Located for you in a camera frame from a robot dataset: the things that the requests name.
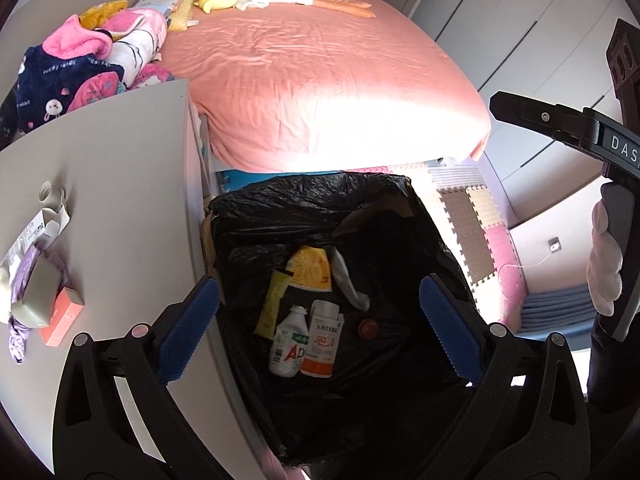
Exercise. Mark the foam puzzle floor mats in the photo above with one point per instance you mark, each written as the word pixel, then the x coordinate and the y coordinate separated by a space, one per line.
pixel 470 220

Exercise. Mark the white plastic bottle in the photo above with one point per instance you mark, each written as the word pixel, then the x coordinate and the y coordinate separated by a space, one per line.
pixel 286 350

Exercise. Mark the grey green box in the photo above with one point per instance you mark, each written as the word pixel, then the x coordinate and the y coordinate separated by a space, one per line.
pixel 37 295

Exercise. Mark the bin with black bag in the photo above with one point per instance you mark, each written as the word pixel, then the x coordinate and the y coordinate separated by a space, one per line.
pixel 400 240

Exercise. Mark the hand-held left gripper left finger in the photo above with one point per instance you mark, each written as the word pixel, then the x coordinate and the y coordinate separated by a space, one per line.
pixel 187 330

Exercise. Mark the person's right hand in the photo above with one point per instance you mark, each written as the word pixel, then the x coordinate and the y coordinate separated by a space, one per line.
pixel 602 260

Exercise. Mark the white pink printed quilt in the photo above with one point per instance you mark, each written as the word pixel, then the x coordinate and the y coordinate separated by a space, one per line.
pixel 135 40

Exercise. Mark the yellow snack packet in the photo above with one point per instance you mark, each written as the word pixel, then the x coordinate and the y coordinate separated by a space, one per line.
pixel 272 305

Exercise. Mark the white wardrobe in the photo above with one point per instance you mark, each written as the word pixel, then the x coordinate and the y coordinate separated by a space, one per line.
pixel 500 20

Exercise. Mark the yellow corn plush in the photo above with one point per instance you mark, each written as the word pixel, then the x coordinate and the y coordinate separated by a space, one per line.
pixel 182 10

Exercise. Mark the pink printed cloth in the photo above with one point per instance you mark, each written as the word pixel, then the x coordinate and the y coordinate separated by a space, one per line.
pixel 152 77

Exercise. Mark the small pink box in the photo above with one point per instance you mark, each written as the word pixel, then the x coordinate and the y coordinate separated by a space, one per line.
pixel 62 316

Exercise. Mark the orange bottle cap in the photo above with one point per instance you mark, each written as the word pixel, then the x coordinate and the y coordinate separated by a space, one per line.
pixel 368 329

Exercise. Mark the blue folded mat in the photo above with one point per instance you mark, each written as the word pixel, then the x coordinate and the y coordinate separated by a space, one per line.
pixel 555 310

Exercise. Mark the bed with pink sheet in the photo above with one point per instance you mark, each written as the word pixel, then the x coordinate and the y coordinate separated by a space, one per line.
pixel 325 85

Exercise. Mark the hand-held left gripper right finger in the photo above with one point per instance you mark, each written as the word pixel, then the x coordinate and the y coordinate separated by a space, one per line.
pixel 450 330

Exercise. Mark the purple plastic bag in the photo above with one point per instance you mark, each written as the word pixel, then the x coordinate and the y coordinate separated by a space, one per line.
pixel 17 340

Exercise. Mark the yellow cloth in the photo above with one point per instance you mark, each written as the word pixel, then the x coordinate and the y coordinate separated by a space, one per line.
pixel 102 12

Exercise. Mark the wall socket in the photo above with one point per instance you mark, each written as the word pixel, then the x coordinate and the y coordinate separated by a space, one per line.
pixel 555 245

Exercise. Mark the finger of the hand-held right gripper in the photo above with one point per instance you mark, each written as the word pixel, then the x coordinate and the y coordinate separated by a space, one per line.
pixel 542 117

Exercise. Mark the pink fluffy blanket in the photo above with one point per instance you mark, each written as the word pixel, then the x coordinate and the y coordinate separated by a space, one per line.
pixel 70 40

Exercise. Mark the long white carton box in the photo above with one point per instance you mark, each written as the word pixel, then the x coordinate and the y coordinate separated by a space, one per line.
pixel 42 230

